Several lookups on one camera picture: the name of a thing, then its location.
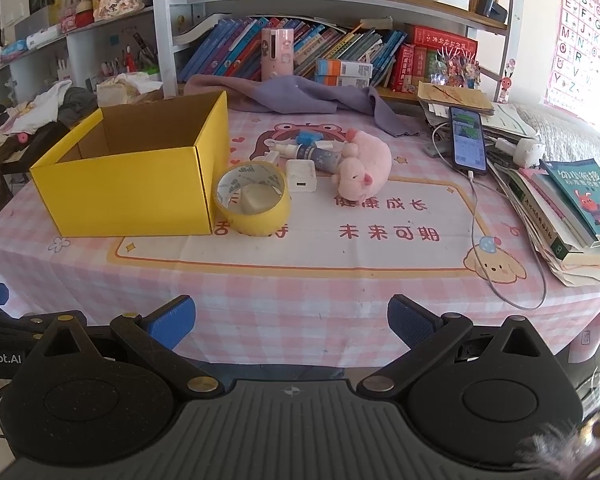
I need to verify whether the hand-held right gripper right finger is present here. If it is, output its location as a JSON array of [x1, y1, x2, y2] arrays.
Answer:
[[356, 294, 563, 397]]

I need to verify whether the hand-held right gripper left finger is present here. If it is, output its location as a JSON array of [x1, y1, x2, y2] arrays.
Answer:
[[30, 295, 221, 396]]

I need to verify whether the yellow tape roll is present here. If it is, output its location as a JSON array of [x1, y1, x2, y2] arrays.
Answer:
[[214, 161, 292, 236]]

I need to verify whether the yellow cardboard box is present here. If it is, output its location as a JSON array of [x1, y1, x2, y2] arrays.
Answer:
[[30, 91, 230, 237]]

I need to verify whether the white foam block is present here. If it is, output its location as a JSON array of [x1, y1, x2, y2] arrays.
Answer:
[[242, 184, 281, 213]]

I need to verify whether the pink plush pig toy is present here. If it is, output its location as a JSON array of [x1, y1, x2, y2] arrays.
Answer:
[[330, 130, 393, 200]]

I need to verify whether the white charger plug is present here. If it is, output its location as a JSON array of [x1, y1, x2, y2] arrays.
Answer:
[[286, 159, 318, 193]]

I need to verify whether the printed spray bottle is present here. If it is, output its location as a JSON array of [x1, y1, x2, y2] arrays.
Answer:
[[272, 142, 348, 173]]

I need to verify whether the stack of books and papers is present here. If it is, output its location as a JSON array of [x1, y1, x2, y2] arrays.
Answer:
[[495, 165, 600, 288]]

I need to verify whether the smartphone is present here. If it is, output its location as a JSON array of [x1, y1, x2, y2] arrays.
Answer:
[[448, 106, 488, 176]]

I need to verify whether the grey fluffy trim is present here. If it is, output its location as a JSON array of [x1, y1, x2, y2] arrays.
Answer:
[[517, 405, 600, 480]]

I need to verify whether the pile of clothes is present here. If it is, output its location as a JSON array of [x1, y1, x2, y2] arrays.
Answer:
[[0, 80, 98, 136]]

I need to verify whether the white power adapter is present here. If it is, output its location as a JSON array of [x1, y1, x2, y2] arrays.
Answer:
[[495, 137, 546, 168]]

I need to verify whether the teal children's book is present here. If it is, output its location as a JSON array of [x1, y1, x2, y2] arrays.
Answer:
[[540, 158, 600, 238]]

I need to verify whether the pile of loose papers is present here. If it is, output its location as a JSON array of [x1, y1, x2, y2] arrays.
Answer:
[[420, 102, 541, 161]]

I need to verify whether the kraft paper envelope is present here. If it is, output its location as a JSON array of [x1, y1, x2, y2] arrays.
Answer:
[[417, 81, 496, 116]]

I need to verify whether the cream cloth bundle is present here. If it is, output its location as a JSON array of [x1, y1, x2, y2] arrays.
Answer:
[[96, 72, 163, 106]]

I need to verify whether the orange and blue carton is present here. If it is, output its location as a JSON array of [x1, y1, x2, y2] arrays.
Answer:
[[316, 58, 373, 77], [315, 75, 371, 89]]

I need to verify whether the grey bed cover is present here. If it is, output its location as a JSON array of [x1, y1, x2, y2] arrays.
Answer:
[[510, 102, 600, 171]]

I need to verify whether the mauve and lilac cloth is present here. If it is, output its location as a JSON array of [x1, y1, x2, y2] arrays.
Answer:
[[184, 74, 423, 137]]

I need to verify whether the cartoon acrylic stand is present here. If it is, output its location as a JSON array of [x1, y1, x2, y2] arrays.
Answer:
[[430, 45, 481, 88]]

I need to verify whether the white wipes pack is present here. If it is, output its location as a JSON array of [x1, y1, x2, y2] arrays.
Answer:
[[27, 25, 63, 51]]

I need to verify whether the row of colourful books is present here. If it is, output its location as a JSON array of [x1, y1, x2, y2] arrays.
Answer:
[[177, 16, 408, 88]]

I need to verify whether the red boxed book set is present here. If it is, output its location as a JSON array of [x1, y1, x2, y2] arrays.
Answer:
[[390, 25, 479, 95]]

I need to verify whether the pink cylindrical device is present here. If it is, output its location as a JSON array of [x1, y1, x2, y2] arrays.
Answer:
[[261, 28, 295, 82]]

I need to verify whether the white booklet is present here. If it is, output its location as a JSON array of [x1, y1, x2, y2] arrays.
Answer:
[[172, 12, 221, 47]]

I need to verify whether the white shelf unit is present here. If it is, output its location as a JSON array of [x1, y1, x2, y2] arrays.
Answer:
[[0, 0, 526, 106]]

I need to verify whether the cartoon wall sticker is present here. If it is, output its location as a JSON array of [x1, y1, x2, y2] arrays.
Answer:
[[497, 57, 518, 103]]

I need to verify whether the alphabet wall poster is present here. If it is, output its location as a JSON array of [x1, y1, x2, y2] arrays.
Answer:
[[545, 0, 600, 126]]

